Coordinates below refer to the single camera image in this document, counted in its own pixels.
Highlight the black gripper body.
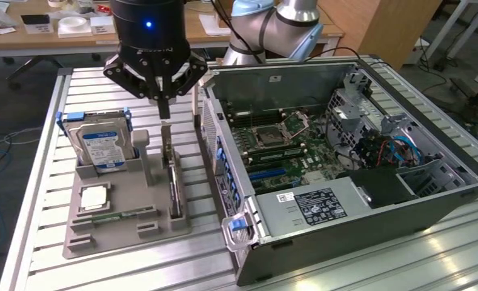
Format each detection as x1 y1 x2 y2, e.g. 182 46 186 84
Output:
108 0 192 92

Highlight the graphics card with black shroud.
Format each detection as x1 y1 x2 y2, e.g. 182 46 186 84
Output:
159 120 184 219

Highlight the white cube box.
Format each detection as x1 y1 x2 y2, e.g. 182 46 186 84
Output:
90 16 116 35

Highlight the white paper stack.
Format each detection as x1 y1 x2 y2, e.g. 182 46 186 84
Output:
199 13 234 37

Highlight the flat white box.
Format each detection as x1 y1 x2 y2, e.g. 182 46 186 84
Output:
56 24 94 39

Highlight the white tape roll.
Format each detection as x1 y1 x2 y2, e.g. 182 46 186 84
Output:
59 16 87 30

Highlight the black RAM slot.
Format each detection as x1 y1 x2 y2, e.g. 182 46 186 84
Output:
232 119 286 128
230 110 285 121

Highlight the black office chair base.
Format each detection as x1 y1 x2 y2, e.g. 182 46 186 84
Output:
2 54 102 90

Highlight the white box with black top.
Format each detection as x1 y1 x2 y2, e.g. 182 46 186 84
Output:
20 14 56 35

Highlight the CPU socket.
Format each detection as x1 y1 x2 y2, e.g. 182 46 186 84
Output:
254 124 293 150

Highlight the metal socket cover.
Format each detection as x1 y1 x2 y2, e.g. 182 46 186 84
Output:
281 109 311 134

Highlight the green RAM stick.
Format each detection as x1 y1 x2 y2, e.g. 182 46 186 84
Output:
88 207 155 222
247 146 307 166

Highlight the blue expansion slot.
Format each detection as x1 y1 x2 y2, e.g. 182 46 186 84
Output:
250 167 287 180

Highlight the grey parts rack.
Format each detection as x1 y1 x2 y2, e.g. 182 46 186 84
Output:
63 129 194 260

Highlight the green motherboard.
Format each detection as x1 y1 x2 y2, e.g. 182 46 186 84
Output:
222 101 359 196

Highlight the silver CPU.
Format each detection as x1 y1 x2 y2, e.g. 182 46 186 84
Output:
79 187 111 210

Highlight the tall silver disk bay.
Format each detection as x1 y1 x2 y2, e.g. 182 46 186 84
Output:
327 71 385 152

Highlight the silver chipset heatsink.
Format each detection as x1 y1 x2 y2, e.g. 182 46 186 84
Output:
301 172 327 184

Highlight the wooden cabinet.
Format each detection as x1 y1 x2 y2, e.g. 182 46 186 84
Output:
317 0 445 70

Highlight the grey power supply unit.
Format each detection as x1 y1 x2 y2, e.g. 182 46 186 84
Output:
244 177 375 243

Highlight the black plastic shroud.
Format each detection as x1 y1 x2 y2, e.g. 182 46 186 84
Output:
350 168 419 210

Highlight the white table leg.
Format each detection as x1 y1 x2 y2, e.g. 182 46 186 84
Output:
422 0 478 60

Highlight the open black PC case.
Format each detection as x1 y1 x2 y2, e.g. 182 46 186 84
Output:
192 54 478 287

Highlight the low silver disk bay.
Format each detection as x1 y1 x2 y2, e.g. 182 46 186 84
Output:
395 157 466 198

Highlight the hard disk with blue bracket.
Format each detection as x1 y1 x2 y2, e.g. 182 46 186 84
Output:
55 107 134 175

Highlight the black cable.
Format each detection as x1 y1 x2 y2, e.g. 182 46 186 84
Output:
309 46 385 66

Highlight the red disk wire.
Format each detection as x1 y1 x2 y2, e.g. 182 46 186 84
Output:
374 139 385 166

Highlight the blue disk wire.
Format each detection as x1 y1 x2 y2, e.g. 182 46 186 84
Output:
387 136 422 167

